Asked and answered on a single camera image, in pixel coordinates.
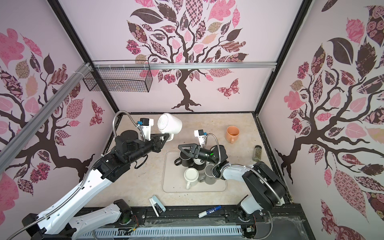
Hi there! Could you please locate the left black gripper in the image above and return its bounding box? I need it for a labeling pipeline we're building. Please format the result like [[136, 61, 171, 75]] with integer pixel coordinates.
[[126, 132, 170, 164]]

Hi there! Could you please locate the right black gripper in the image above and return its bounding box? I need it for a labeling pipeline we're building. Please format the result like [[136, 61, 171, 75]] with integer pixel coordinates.
[[180, 145, 219, 166]]

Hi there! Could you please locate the white ribbed-bottom mug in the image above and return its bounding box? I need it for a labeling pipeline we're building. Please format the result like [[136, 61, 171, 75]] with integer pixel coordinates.
[[158, 113, 183, 142]]

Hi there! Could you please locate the peach orange mug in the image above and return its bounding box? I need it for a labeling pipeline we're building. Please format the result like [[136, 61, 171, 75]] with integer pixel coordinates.
[[226, 126, 240, 144]]

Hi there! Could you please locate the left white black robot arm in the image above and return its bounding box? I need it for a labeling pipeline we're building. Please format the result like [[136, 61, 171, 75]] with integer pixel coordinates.
[[9, 113, 183, 240]]

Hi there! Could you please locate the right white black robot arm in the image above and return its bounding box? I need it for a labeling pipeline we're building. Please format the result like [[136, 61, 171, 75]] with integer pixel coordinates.
[[178, 141, 287, 222]]

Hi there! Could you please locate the grey mug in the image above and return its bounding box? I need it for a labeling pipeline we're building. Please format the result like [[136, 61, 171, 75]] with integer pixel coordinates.
[[199, 164, 217, 185]]

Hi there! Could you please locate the translucent plastic tray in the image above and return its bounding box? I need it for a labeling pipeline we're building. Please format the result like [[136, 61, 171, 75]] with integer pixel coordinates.
[[162, 152, 227, 193]]

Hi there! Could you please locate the white teal stapler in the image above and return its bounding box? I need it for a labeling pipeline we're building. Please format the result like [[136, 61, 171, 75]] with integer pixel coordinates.
[[149, 195, 166, 217]]

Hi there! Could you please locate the blue white marker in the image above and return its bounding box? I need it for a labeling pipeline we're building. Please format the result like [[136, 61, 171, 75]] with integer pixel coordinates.
[[198, 206, 222, 218]]

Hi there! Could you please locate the glass spice jar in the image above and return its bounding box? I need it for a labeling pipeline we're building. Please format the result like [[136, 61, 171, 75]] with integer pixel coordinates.
[[253, 145, 262, 162]]

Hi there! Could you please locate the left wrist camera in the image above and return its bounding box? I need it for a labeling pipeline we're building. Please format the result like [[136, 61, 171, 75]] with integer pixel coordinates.
[[138, 118, 154, 141]]

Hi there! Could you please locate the black wire basket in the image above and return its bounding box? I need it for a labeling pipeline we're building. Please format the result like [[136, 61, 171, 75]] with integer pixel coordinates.
[[83, 60, 153, 93]]

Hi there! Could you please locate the white slotted cable duct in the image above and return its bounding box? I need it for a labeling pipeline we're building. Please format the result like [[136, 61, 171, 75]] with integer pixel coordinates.
[[78, 226, 243, 240]]

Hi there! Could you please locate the horizontal aluminium rail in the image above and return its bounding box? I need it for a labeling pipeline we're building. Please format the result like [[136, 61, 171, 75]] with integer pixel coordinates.
[[94, 62, 277, 70]]

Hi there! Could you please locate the black base frame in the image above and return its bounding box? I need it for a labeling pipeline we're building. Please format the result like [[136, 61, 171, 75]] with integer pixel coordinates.
[[68, 203, 316, 240]]

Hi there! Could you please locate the diagonal aluminium rail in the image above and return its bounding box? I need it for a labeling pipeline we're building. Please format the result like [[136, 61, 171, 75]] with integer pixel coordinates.
[[1, 63, 91, 173]]

